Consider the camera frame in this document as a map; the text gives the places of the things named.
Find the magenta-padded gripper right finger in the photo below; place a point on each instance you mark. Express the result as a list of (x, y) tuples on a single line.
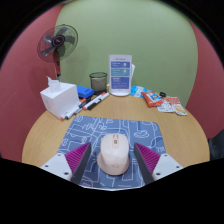
[(166, 166)]

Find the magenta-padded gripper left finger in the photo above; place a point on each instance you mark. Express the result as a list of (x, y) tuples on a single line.
[(56, 165)]

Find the pale pink computer mouse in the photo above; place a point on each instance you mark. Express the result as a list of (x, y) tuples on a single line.
[(114, 155)]

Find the blue patterned mouse pad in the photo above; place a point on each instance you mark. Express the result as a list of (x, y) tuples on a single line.
[(143, 131)]

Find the white snack packet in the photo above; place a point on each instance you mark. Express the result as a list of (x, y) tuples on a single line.
[(165, 107)]

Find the orange food picture packet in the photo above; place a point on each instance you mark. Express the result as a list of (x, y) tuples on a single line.
[(178, 107)]

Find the black marker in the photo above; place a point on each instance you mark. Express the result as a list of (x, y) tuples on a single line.
[(83, 105)]

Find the white tissue box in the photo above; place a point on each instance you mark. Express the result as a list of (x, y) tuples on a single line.
[(60, 98)]

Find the red snack packet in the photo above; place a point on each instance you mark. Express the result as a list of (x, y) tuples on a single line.
[(152, 98)]

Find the small black object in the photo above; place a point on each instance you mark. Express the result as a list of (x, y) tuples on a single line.
[(162, 94)]

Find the blue whiteboard eraser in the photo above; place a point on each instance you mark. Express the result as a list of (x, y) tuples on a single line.
[(85, 91)]

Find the blue snack packet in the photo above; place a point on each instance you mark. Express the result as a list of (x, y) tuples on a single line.
[(137, 90)]

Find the dark mesh waste bin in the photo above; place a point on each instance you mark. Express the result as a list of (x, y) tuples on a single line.
[(98, 81)]

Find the white sign stand blue cards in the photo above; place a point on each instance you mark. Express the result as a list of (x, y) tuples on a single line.
[(120, 75)]

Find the black standing fan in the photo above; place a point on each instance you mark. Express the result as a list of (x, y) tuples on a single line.
[(58, 40)]

